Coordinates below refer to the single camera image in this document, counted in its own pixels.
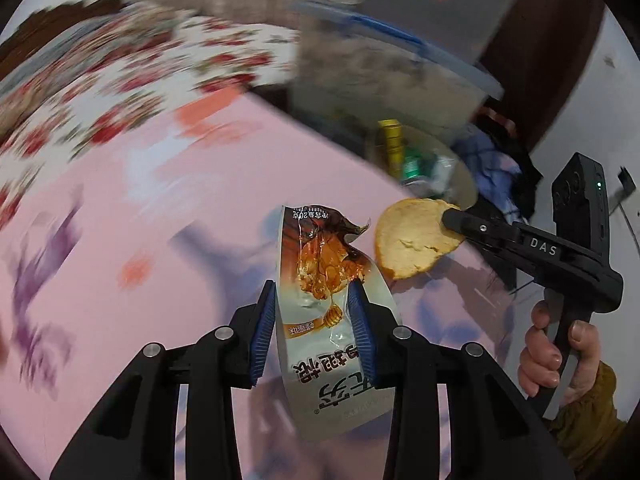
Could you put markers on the purple clothes pile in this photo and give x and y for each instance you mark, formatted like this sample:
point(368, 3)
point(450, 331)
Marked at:
point(503, 173)

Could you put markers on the dark wooden headboard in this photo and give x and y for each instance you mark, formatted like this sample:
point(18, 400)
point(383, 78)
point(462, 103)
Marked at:
point(46, 24)

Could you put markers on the right hand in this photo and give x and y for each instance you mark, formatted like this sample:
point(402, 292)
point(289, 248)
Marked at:
point(540, 360)

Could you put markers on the green crushed can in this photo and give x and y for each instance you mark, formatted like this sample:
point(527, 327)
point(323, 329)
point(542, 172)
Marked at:
point(412, 168)

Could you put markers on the pink tree-print bed sheet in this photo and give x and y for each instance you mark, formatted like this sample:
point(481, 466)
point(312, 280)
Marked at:
point(160, 234)

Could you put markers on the floral bed quilt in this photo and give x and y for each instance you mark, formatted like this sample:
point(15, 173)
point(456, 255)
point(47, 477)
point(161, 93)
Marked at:
point(109, 75)

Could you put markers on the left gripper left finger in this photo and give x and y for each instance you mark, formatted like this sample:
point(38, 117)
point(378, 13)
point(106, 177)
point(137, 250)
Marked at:
point(131, 432)

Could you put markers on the beige round trash bin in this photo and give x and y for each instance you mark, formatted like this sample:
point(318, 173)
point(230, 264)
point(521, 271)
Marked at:
point(446, 176)

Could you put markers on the orange snack wrapper bag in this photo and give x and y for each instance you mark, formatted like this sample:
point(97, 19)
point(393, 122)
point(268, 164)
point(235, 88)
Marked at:
point(327, 390)

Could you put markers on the yellow cardboard box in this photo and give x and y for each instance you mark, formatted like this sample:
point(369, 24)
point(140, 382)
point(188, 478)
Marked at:
point(390, 133)

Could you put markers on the clear bin blue handle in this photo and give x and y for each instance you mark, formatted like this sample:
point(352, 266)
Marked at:
point(354, 70)

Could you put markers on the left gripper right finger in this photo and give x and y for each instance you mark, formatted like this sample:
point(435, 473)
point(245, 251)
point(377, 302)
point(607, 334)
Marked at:
point(494, 433)

